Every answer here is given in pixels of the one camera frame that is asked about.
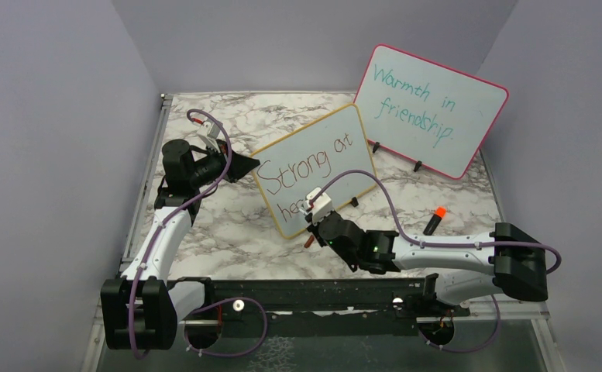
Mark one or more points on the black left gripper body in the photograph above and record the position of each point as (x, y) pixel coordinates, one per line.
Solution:
(208, 168)

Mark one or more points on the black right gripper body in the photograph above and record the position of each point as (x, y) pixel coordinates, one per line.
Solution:
(314, 227)

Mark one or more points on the brown marker cap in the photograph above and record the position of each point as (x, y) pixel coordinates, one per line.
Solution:
(309, 242)

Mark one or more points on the yellow framed whiteboard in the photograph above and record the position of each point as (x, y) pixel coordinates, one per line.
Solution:
(309, 158)

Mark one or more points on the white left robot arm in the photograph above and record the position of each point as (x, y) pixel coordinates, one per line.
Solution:
(141, 311)

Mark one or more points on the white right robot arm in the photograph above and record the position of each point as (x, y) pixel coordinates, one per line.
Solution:
(505, 261)

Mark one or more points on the pink framed whiteboard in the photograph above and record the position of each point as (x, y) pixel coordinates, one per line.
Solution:
(426, 112)

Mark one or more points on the black orange highlighter marker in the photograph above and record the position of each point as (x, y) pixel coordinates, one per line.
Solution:
(434, 221)

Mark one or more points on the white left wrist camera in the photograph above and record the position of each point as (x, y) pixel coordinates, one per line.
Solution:
(208, 133)

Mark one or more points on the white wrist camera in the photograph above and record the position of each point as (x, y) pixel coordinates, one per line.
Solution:
(208, 133)
(316, 206)

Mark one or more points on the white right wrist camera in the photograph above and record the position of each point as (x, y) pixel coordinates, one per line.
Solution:
(316, 206)

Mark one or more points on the aluminium table frame rail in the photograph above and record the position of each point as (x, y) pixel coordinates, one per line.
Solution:
(96, 339)

